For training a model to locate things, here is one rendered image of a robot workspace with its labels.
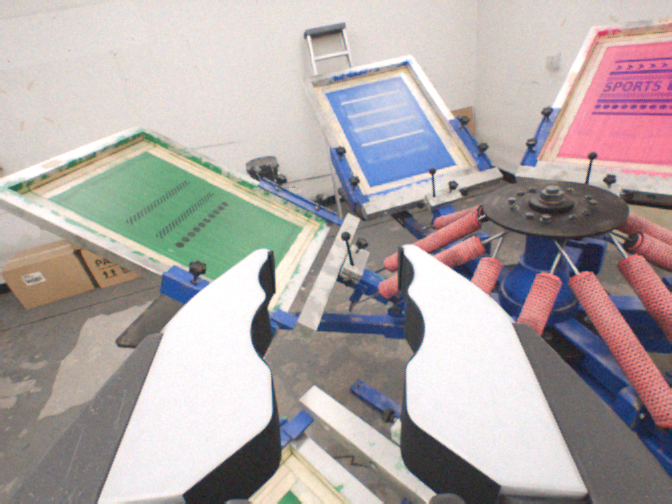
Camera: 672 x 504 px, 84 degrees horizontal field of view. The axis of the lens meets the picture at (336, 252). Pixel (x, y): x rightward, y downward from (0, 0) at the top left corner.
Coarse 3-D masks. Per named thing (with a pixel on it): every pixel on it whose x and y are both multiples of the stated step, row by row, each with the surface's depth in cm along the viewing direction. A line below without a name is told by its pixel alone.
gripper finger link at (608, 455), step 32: (544, 352) 8; (544, 384) 7; (576, 384) 7; (576, 416) 7; (608, 416) 7; (576, 448) 6; (608, 448) 6; (640, 448) 6; (608, 480) 6; (640, 480) 6
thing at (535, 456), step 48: (432, 288) 10; (432, 336) 8; (480, 336) 8; (432, 384) 7; (480, 384) 7; (528, 384) 7; (432, 432) 6; (480, 432) 6; (528, 432) 6; (432, 480) 7; (480, 480) 6; (528, 480) 6; (576, 480) 6
